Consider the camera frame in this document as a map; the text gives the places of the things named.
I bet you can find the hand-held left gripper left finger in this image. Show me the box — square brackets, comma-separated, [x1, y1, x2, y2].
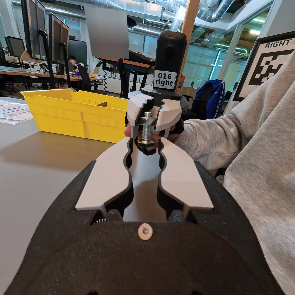
[75, 137, 134, 211]

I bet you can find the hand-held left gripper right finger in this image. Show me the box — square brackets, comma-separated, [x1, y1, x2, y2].
[157, 138, 214, 211]

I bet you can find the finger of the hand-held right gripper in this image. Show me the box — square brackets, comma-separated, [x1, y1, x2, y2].
[154, 99, 185, 137]
[127, 92, 155, 139]

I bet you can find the steel hex nut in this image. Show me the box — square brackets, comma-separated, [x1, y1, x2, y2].
[139, 116, 157, 127]

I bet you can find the steel hex bolt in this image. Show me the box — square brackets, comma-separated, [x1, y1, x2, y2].
[138, 111, 157, 149]

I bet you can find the yellow plastic bin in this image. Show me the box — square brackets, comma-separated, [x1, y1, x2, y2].
[20, 90, 129, 142]

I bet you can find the person's right forearm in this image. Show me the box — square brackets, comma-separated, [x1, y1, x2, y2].
[176, 113, 261, 172]

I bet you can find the wooden standing desk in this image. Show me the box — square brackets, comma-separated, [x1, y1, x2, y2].
[94, 56, 155, 98]

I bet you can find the grey desk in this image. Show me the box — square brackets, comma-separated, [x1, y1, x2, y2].
[0, 97, 162, 295]

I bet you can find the long wooden office desk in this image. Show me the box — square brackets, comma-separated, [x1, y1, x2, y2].
[0, 66, 105, 83]

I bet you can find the person's right hand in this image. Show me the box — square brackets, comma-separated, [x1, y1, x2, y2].
[124, 120, 185, 151]

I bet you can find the black bag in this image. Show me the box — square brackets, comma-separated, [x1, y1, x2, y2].
[128, 49, 156, 65]

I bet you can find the blue jacket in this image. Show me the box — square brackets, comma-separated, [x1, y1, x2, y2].
[191, 79, 225, 119]

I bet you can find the person's torso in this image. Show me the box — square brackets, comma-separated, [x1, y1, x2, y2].
[215, 49, 295, 295]

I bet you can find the framed marker sign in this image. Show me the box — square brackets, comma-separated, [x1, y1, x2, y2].
[233, 32, 295, 102]

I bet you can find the dual monitor on stand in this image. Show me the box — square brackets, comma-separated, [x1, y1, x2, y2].
[48, 13, 72, 89]
[21, 0, 54, 91]

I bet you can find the laminated paper sheet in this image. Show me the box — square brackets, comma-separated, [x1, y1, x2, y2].
[0, 100, 35, 125]

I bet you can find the small black monitor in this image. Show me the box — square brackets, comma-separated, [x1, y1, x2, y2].
[4, 36, 26, 58]

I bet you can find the wooden post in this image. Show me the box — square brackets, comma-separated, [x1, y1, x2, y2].
[176, 0, 200, 92]

